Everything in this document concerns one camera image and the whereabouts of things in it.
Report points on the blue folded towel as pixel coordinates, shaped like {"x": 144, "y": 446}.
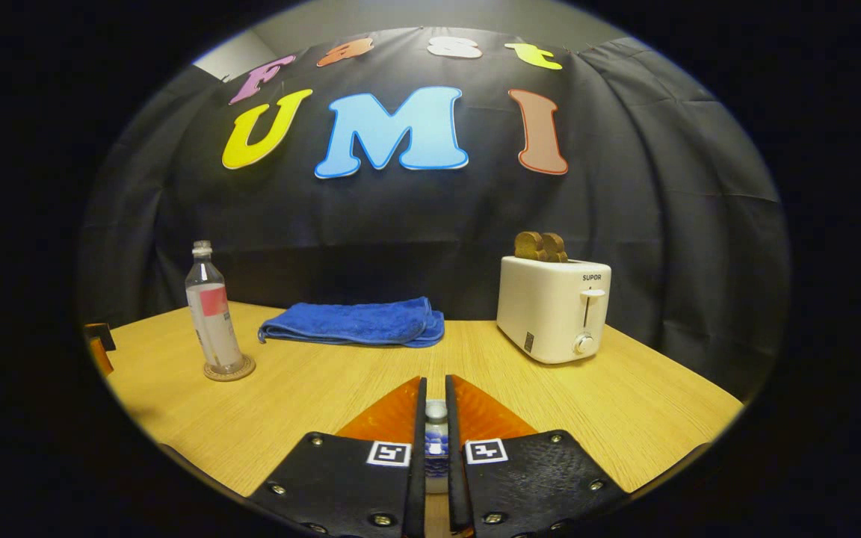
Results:
{"x": 356, "y": 323}

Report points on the white toaster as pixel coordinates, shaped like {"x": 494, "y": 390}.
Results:
{"x": 542, "y": 310}

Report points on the white blue flower teacup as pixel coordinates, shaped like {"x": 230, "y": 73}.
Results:
{"x": 436, "y": 478}

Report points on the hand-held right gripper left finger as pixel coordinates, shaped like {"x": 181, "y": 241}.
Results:
{"x": 417, "y": 486}

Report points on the black backdrop cloth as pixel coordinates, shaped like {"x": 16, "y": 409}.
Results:
{"x": 662, "y": 209}

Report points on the round wooden coaster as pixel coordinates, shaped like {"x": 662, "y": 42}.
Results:
{"x": 247, "y": 368}

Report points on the clear plastic water bottle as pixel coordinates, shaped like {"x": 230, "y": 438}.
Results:
{"x": 215, "y": 329}

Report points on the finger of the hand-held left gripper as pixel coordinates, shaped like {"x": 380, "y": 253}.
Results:
{"x": 98, "y": 336}

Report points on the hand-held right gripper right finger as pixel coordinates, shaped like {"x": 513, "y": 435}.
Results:
{"x": 457, "y": 486}

